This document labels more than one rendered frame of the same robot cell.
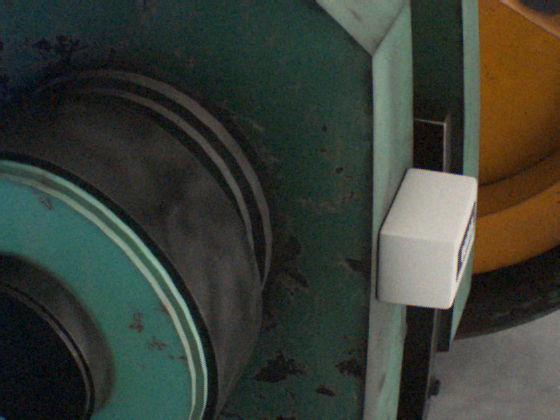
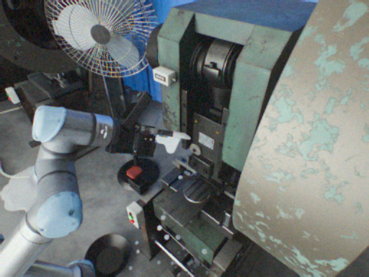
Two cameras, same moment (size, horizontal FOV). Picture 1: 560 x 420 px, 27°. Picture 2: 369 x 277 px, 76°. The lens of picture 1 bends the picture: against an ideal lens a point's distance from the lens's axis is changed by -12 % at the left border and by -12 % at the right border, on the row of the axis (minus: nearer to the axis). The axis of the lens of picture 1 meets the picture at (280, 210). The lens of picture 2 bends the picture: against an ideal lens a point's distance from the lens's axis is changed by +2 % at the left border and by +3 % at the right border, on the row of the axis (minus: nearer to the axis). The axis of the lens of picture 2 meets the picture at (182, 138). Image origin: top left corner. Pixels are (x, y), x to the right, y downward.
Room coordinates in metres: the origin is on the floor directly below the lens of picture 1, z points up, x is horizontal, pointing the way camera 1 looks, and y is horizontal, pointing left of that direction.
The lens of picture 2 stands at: (0.91, -0.72, 1.67)
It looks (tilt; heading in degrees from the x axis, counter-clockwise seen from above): 41 degrees down; 114
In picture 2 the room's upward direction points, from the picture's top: straight up
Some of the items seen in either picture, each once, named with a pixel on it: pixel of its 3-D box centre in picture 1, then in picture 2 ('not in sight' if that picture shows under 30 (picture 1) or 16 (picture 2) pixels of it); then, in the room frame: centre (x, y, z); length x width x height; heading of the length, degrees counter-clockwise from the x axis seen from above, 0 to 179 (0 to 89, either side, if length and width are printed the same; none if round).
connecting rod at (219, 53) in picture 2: not in sight; (224, 85); (0.74, 0.02, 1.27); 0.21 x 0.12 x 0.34; 72
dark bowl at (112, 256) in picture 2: not in sight; (109, 257); (0.18, -0.32, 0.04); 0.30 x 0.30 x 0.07
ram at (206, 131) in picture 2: not in sight; (212, 140); (0.73, -0.02, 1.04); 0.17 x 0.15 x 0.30; 72
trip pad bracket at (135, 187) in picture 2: not in sight; (140, 189); (0.37, -0.10, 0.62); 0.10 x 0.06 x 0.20; 162
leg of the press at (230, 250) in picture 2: not in sight; (261, 223); (1.04, 0.07, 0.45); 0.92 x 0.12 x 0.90; 72
